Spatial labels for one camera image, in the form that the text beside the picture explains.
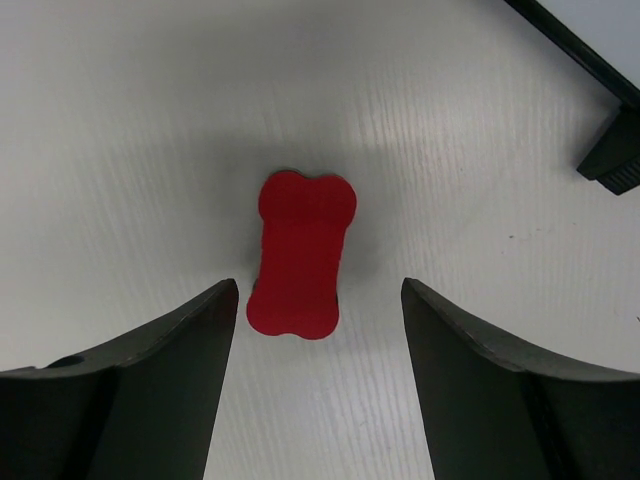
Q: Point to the red bone-shaped eraser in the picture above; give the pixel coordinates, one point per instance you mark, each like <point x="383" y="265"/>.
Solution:
<point x="304" y="225"/>

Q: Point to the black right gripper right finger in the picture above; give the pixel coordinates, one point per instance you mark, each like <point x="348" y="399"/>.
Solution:
<point x="495" y="406"/>

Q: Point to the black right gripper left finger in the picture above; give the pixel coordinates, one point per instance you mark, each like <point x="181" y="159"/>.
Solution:
<point x="140" y="406"/>

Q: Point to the black-framed small whiteboard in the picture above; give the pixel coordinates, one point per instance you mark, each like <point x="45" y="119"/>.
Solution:
<point x="610" y="154"/>

